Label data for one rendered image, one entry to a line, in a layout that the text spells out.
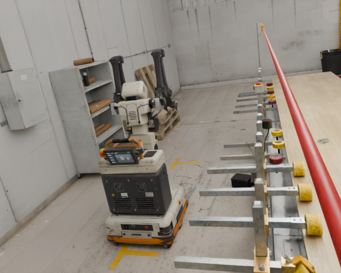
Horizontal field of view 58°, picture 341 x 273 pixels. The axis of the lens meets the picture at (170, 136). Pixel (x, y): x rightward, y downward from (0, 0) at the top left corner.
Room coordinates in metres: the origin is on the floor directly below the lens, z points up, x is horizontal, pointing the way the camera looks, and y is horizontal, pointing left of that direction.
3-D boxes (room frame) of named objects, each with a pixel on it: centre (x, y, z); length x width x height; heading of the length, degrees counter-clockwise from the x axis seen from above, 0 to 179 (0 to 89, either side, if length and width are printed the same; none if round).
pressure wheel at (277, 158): (1.74, -0.63, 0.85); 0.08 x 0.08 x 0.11
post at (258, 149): (1.33, -0.40, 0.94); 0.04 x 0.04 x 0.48; 71
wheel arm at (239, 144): (2.27, -0.62, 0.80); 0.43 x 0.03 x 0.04; 71
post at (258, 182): (1.10, -0.32, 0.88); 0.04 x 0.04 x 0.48; 71
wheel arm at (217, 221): (1.07, -0.26, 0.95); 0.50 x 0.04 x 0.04; 71
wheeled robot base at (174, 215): (2.60, 0.33, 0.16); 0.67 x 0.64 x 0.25; 161
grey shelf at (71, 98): (4.48, 1.08, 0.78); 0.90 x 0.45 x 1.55; 161
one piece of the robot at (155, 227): (2.29, 0.42, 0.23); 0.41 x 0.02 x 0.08; 71
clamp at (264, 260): (0.84, -0.23, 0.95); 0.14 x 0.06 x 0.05; 161
